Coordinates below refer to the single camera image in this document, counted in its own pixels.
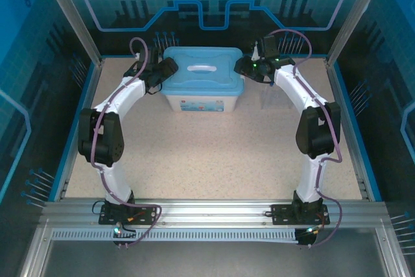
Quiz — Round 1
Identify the blue plastic box lid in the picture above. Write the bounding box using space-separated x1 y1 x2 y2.
161 46 244 96

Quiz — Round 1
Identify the white plastic storage box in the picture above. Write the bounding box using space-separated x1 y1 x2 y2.
163 90 244 113

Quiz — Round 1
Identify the small green-lit electronics module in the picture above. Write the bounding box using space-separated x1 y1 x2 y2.
296 224 325 246
112 224 137 239

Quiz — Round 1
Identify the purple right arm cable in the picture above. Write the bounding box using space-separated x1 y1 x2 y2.
264 29 344 248

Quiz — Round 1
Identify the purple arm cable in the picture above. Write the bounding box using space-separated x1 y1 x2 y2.
264 29 344 248
90 36 163 248

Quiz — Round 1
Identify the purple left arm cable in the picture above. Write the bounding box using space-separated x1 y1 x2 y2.
90 36 163 248

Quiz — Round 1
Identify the aluminium frame post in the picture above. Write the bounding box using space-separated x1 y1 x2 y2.
35 0 104 67
325 0 393 67

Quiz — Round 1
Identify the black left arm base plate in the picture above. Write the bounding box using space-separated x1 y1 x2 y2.
99 204 159 226

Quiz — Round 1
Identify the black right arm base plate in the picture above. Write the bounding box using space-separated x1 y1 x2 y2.
270 204 331 226

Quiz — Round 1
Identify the aluminium mounting rail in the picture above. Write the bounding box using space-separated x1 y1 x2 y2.
40 198 388 228

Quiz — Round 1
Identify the white slotted cable duct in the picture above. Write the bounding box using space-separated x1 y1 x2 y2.
51 228 301 243

